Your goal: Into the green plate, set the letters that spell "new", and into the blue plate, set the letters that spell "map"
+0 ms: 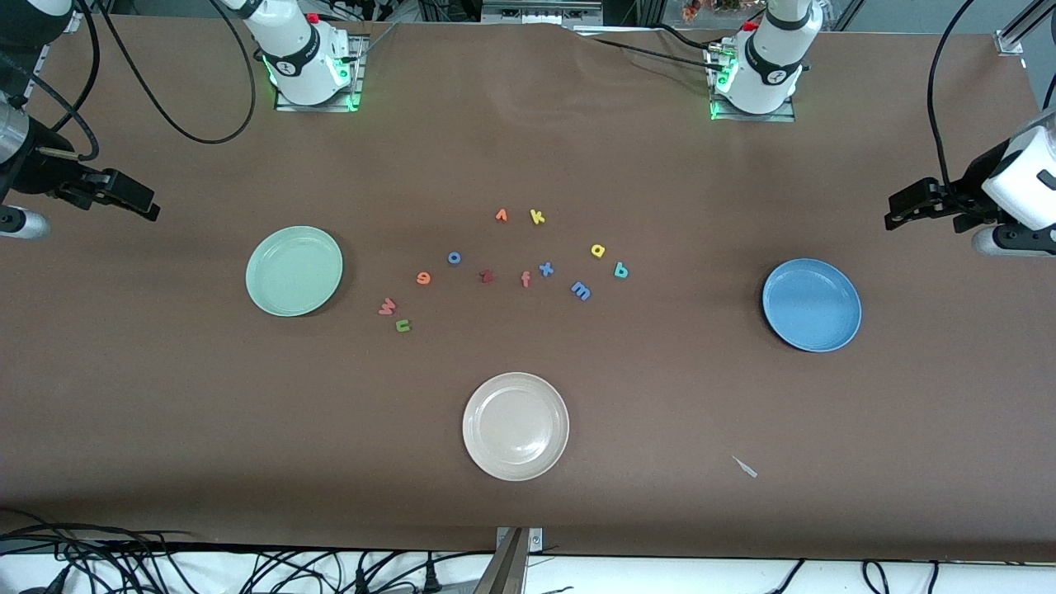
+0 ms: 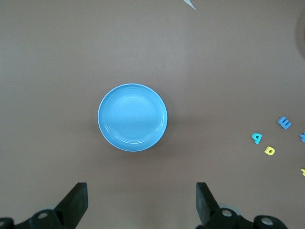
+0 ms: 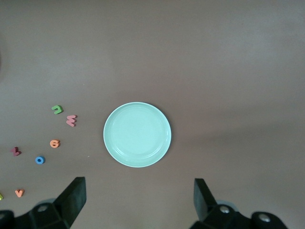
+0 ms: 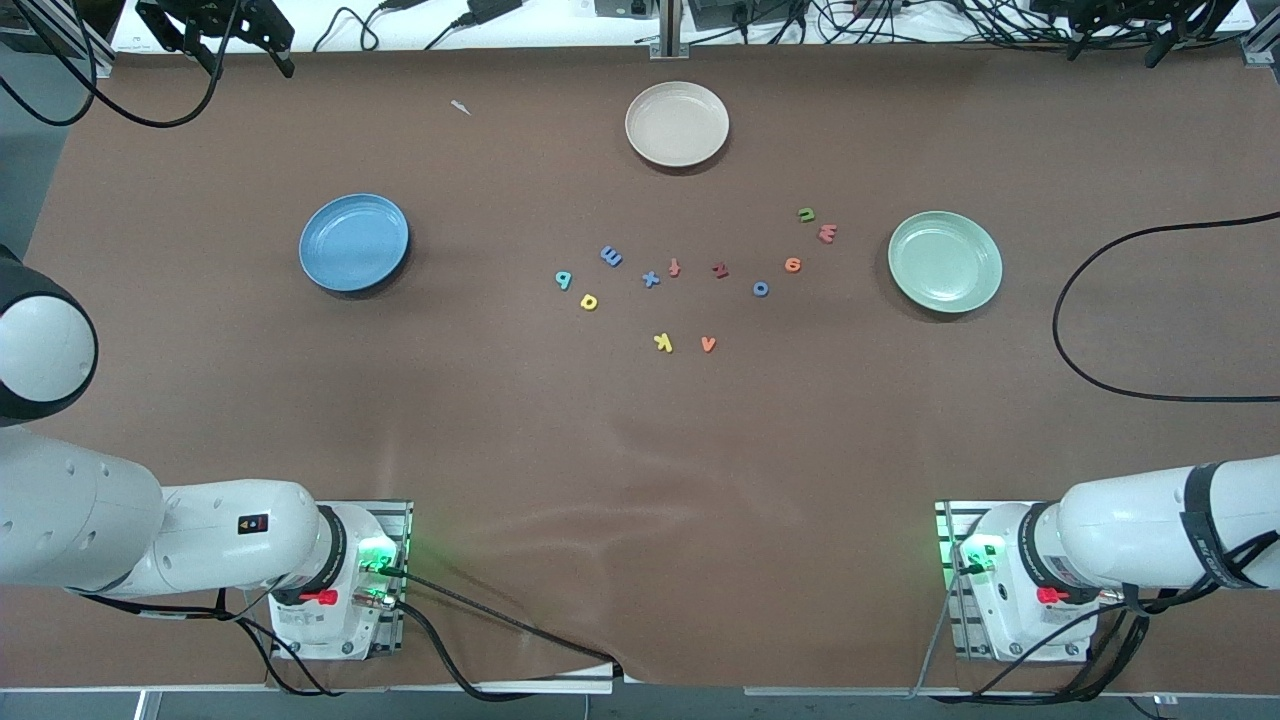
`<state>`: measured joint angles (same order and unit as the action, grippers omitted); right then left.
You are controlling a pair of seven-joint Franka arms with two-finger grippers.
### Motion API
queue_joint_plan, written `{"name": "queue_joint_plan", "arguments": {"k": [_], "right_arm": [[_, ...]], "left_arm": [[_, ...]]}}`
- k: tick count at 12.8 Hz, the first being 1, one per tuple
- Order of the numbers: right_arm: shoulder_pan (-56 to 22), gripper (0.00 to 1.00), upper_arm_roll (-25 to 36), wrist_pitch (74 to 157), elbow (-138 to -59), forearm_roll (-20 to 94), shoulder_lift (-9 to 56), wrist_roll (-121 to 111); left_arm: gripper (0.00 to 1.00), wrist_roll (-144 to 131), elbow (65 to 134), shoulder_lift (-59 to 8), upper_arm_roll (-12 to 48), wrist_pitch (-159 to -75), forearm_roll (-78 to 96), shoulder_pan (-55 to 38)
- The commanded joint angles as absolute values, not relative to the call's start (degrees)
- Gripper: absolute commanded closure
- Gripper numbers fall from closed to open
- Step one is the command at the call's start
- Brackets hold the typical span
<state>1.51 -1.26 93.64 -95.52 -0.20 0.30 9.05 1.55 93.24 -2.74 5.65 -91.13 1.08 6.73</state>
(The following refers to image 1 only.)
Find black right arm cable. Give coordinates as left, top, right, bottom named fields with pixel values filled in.
left=21, top=0, right=257, bottom=162

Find grey metal frame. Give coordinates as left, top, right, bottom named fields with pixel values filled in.
left=481, top=0, right=605, bottom=27

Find blue plate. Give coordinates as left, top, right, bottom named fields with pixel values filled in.
left=761, top=258, right=863, bottom=353

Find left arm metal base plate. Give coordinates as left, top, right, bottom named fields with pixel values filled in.
left=709, top=45, right=797, bottom=123

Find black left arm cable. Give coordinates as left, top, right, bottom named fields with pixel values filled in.
left=926, top=0, right=976, bottom=199

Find grey metal beam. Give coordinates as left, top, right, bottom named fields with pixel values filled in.
left=472, top=528, right=529, bottom=594

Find aluminium profile rail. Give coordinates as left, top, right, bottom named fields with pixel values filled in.
left=994, top=0, right=1056, bottom=57
left=16, top=10, right=85, bottom=108

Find small metal bracket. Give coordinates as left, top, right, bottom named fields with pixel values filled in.
left=495, top=528, right=544, bottom=554

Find orange artificial flowers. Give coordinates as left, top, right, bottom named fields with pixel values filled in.
left=681, top=0, right=743, bottom=21

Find black cable on table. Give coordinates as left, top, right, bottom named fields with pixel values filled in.
left=577, top=25, right=727, bottom=71

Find green plate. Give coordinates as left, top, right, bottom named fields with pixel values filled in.
left=245, top=225, right=344, bottom=318

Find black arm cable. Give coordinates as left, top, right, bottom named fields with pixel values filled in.
left=21, top=0, right=257, bottom=162
left=926, top=0, right=976, bottom=199

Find black cable tangle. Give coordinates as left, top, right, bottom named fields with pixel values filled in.
left=0, top=511, right=496, bottom=594

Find beige plate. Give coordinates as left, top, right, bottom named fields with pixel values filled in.
left=462, top=372, right=570, bottom=482

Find brown table cover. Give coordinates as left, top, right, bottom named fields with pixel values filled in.
left=0, top=15, right=1056, bottom=562

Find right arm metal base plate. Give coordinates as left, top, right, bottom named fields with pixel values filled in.
left=275, top=35, right=365, bottom=113

